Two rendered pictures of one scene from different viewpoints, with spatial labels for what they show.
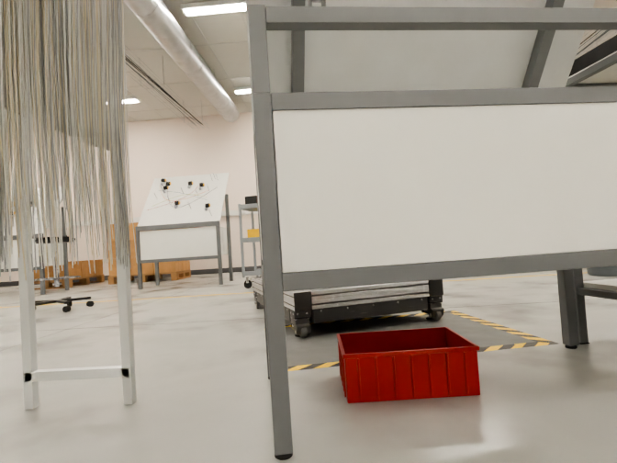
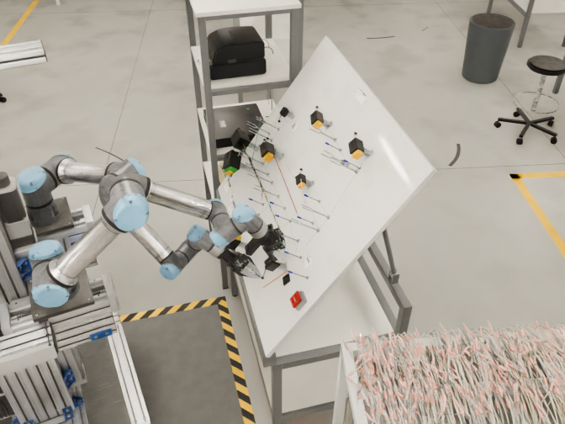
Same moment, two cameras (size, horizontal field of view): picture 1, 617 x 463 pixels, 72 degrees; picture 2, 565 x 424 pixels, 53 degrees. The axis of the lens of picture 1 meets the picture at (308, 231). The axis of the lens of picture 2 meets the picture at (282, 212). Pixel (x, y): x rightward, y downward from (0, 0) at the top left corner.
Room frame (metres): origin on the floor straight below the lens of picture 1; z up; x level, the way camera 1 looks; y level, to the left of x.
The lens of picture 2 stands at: (1.67, 1.59, 2.79)
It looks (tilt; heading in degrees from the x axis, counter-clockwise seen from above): 39 degrees down; 262
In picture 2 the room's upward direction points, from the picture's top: straight up
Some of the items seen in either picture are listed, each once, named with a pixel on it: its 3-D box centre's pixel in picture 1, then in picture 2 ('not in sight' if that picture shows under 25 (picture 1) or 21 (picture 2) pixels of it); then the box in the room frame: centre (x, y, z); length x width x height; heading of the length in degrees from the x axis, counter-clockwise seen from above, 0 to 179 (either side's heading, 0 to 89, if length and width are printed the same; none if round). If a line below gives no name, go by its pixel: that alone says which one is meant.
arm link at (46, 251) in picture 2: not in sight; (48, 260); (2.32, -0.01, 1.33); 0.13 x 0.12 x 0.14; 102
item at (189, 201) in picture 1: (185, 228); not in sight; (6.18, 1.78, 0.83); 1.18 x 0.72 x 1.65; 86
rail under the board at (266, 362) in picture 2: not in sight; (241, 264); (1.60, -0.41, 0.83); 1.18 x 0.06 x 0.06; 97
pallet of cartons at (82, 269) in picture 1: (66, 273); not in sight; (7.82, 4.50, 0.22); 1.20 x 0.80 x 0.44; 179
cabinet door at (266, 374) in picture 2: not in sight; (259, 336); (1.55, -0.14, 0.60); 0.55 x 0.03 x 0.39; 97
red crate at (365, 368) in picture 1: (401, 361); not in sight; (1.36, -0.27, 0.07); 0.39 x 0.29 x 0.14; 90
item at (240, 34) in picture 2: not in sight; (233, 51); (1.55, -1.25, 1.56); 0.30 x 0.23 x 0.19; 9
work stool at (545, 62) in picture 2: not in sight; (533, 98); (-1.19, -2.70, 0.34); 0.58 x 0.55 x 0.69; 67
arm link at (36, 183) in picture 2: not in sight; (35, 185); (2.47, -0.50, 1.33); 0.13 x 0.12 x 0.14; 56
